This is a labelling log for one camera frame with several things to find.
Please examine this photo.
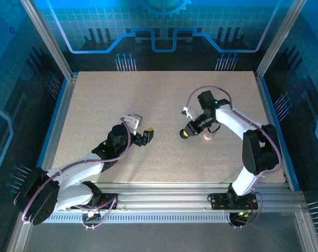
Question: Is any aluminium mounting beam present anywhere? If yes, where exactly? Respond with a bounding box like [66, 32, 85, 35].
[24, 181, 306, 213]

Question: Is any small white connector plug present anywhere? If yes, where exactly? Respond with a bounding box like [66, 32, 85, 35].
[86, 207, 101, 218]

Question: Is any small board with LEDs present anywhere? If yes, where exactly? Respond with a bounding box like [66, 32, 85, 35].
[229, 209, 254, 227]

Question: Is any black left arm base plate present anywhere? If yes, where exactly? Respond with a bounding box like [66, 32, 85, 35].
[70, 193, 120, 211]

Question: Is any aluminium table side rail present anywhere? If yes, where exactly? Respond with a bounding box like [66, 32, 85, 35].
[29, 73, 79, 191]
[254, 71, 299, 191]

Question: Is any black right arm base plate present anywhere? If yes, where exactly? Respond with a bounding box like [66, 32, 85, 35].
[210, 193, 259, 211]

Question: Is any slotted grey cable duct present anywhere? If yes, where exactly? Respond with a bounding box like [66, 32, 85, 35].
[31, 213, 234, 224]

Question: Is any aluminium frame post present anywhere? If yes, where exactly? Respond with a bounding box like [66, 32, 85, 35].
[295, 211, 318, 252]
[6, 220, 35, 252]
[255, 0, 309, 79]
[18, 0, 78, 81]

